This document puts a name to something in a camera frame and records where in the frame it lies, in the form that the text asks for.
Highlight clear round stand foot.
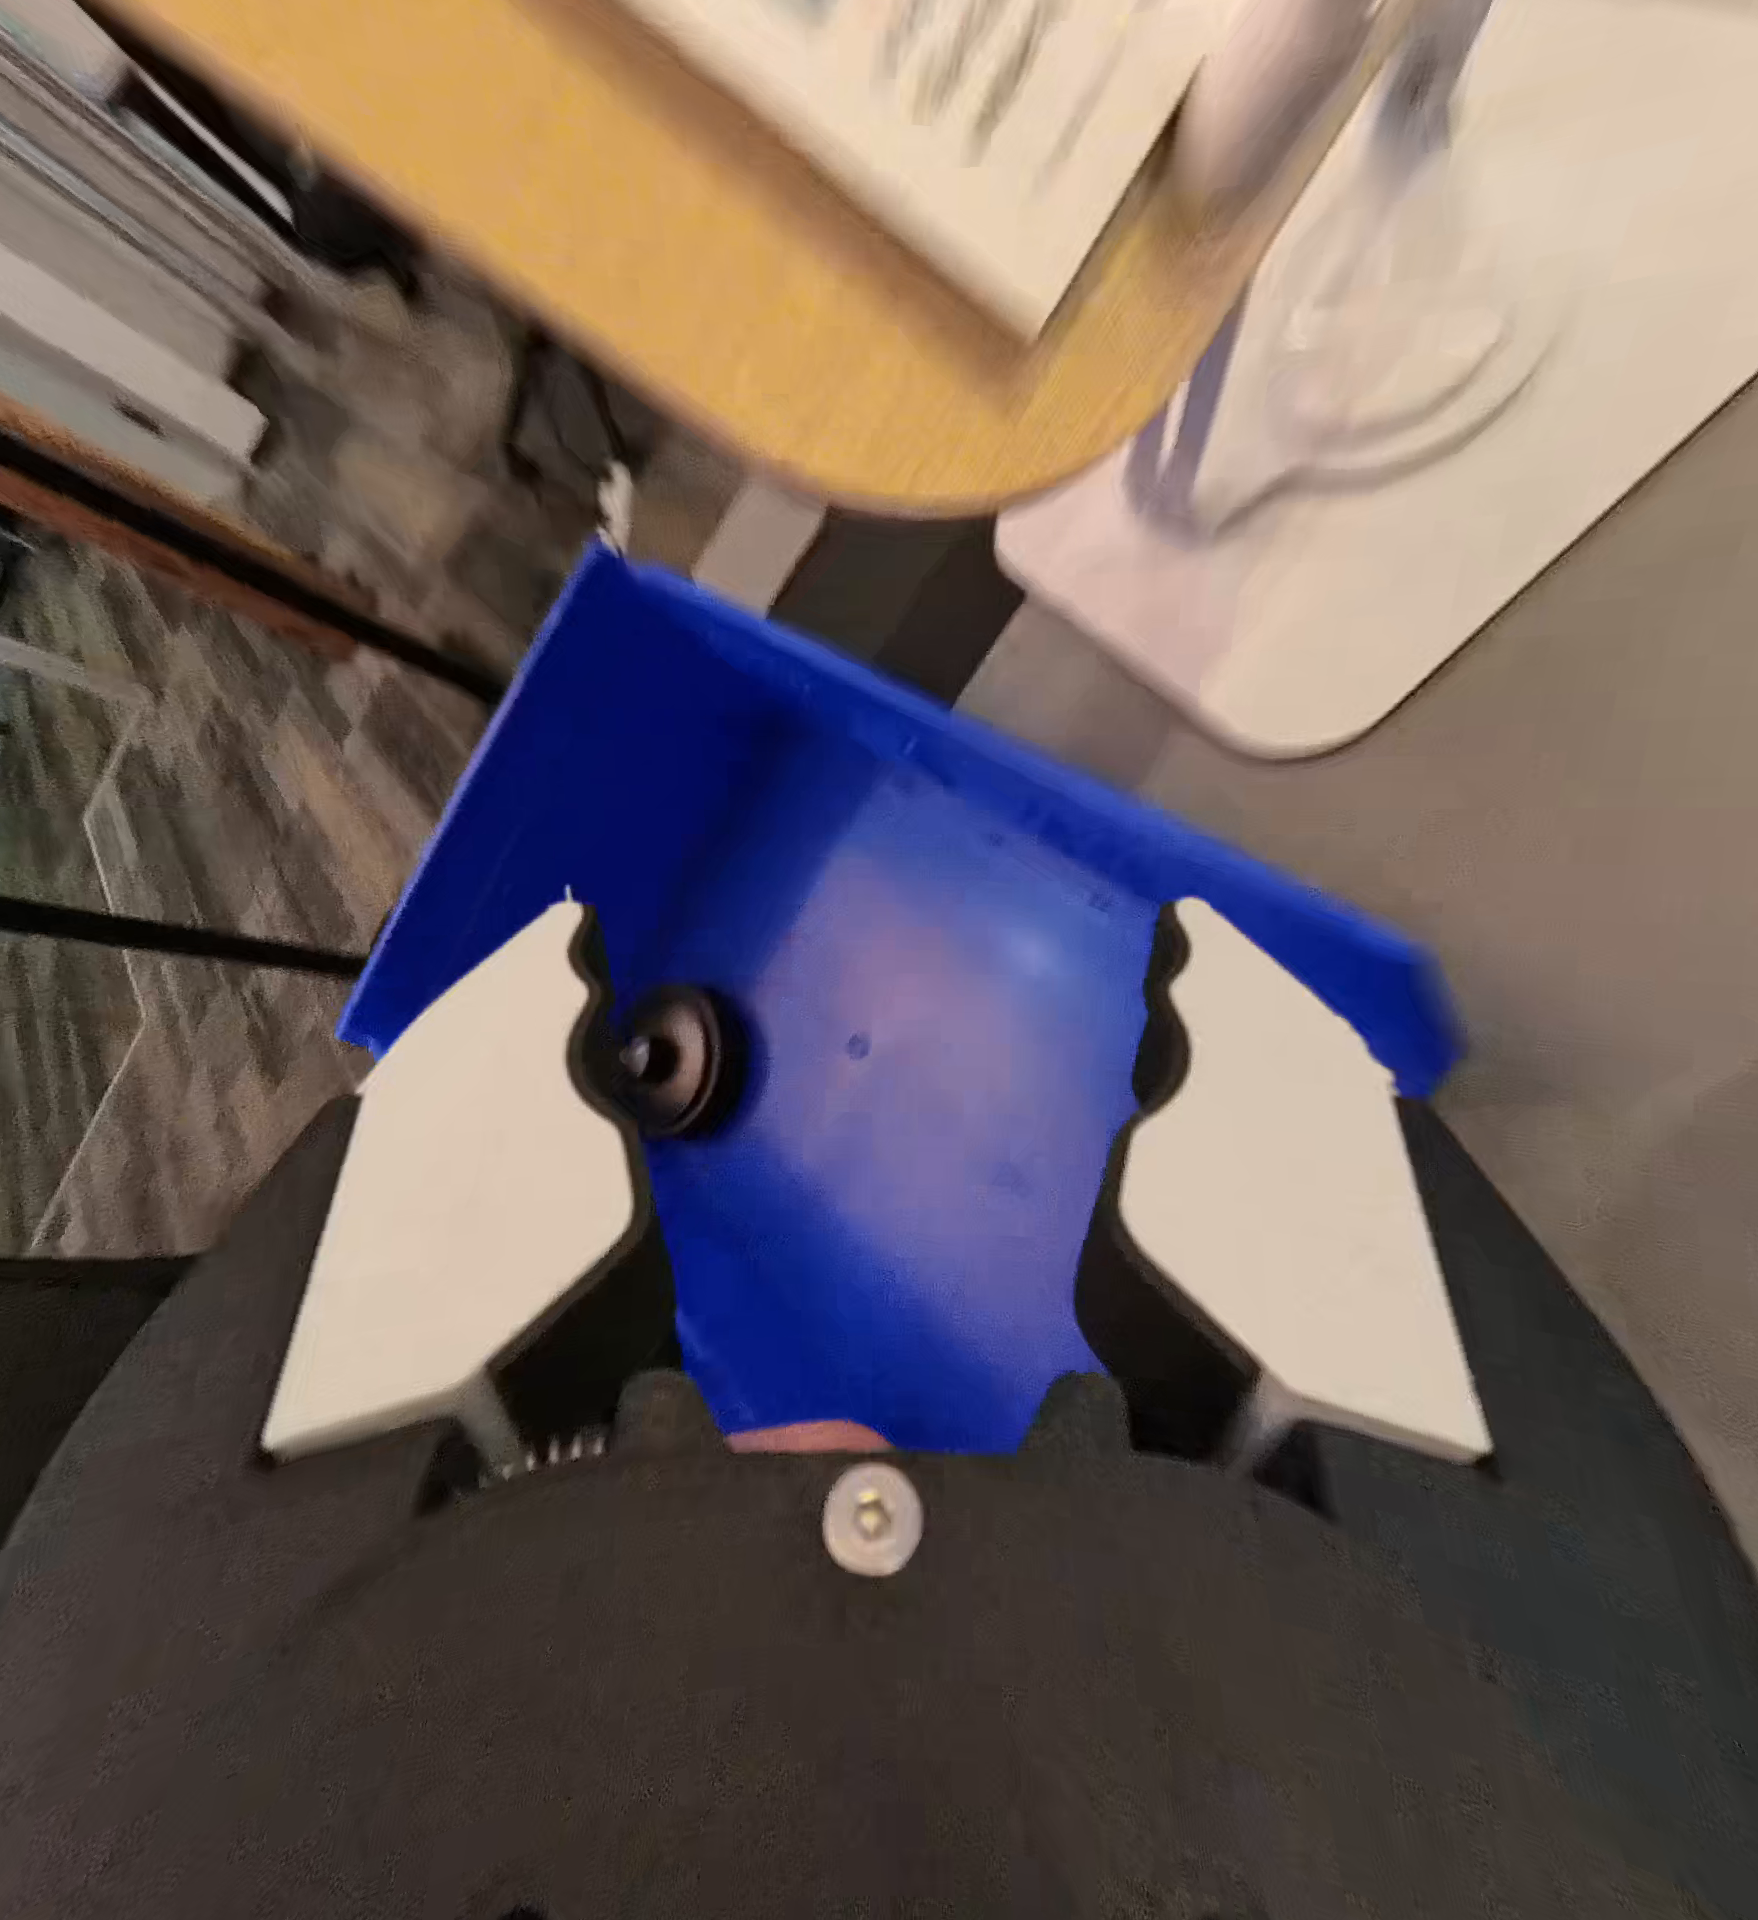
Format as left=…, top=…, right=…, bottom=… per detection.
left=1210, top=152, right=1571, bottom=496

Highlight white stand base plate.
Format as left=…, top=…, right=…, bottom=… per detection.
left=992, top=0, right=1758, bottom=765

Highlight printed paper sheet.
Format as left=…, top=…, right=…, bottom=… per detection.
left=617, top=0, right=1242, bottom=347

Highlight blue plastic bin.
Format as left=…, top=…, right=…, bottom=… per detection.
left=335, top=540, right=1469, bottom=1457

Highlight black mesh chair back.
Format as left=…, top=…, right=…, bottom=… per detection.
left=0, top=1247, right=205, bottom=1638

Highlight white stand post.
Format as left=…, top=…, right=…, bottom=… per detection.
left=1120, top=0, right=1496, bottom=543

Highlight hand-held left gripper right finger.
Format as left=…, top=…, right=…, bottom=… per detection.
left=1075, top=895, right=1496, bottom=1472

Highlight wooden display board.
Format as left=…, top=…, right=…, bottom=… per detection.
left=85, top=0, right=1422, bottom=525

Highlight wooden edged table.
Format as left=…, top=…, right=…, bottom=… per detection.
left=0, top=347, right=506, bottom=709

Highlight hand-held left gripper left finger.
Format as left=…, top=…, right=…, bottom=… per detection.
left=264, top=902, right=672, bottom=1466

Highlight black round base pole stand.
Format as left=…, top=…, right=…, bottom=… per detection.
left=0, top=883, right=385, bottom=981

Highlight black bottle lid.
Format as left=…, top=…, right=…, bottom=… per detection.
left=587, top=984, right=746, bottom=1147

